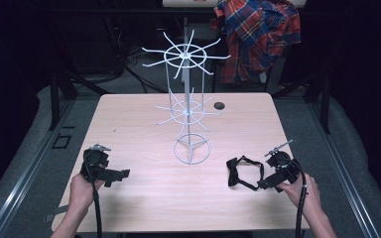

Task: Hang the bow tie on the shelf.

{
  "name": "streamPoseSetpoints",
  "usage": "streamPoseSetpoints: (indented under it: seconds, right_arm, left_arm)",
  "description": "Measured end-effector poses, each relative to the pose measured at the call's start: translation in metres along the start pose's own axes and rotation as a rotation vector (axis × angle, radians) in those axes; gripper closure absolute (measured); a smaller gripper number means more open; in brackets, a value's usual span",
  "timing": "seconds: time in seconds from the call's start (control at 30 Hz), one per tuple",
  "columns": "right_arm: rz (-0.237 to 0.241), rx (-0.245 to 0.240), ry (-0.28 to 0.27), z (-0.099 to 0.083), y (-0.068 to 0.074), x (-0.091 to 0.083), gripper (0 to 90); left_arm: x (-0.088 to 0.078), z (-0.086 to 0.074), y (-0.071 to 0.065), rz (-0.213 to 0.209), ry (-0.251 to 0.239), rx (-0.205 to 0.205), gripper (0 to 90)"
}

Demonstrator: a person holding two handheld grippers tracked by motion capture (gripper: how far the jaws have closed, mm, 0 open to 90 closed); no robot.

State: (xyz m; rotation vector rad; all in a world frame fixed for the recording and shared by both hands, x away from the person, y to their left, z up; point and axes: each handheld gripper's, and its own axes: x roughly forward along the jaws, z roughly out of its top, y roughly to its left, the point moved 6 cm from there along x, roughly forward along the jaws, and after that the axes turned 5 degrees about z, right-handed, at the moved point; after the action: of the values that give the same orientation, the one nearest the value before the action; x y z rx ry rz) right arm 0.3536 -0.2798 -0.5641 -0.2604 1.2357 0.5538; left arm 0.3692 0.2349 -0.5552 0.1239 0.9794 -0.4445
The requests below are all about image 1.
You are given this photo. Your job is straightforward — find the black metal stand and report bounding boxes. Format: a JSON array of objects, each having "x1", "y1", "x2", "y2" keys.
[
  {"x1": 271, "y1": 65, "x2": 332, "y2": 135},
  {"x1": 48, "y1": 67, "x2": 110, "y2": 131}
]

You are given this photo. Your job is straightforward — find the white wire display rack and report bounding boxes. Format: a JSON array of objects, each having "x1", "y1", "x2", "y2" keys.
[{"x1": 141, "y1": 29, "x2": 232, "y2": 166}]

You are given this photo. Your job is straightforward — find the black floor cables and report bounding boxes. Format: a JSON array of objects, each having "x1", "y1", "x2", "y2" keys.
[{"x1": 105, "y1": 19, "x2": 170, "y2": 94}]

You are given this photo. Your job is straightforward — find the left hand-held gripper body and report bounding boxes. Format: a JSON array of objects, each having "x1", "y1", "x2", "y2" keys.
[{"x1": 80, "y1": 143, "x2": 112, "y2": 183}]

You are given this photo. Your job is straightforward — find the plaid shirt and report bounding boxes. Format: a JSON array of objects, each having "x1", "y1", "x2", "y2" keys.
[{"x1": 210, "y1": 0, "x2": 302, "y2": 84}]

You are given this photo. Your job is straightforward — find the chair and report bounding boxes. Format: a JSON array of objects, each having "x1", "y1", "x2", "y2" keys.
[{"x1": 210, "y1": 46, "x2": 290, "y2": 94}]

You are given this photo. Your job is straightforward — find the black bow tie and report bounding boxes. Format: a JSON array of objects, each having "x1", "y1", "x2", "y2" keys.
[{"x1": 225, "y1": 155, "x2": 266, "y2": 192}]

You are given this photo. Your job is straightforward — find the person's left hand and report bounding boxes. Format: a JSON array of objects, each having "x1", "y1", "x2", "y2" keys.
[{"x1": 69, "y1": 173, "x2": 106, "y2": 212}]

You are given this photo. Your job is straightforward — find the person's right hand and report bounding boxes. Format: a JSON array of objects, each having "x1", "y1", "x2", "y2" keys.
[{"x1": 277, "y1": 174, "x2": 321, "y2": 220}]

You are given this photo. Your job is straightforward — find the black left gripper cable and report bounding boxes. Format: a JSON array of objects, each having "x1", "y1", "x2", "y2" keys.
[{"x1": 90, "y1": 179, "x2": 103, "y2": 238}]

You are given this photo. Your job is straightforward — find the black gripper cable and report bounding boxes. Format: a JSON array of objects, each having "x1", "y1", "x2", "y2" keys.
[
  {"x1": 290, "y1": 159, "x2": 309, "y2": 238},
  {"x1": 90, "y1": 179, "x2": 103, "y2": 238}
]

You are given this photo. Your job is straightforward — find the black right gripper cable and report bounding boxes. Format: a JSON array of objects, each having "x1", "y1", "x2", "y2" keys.
[{"x1": 290, "y1": 159, "x2": 309, "y2": 238}]

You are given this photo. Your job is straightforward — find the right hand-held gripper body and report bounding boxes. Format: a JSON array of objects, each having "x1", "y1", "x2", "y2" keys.
[{"x1": 264, "y1": 139, "x2": 301, "y2": 186}]

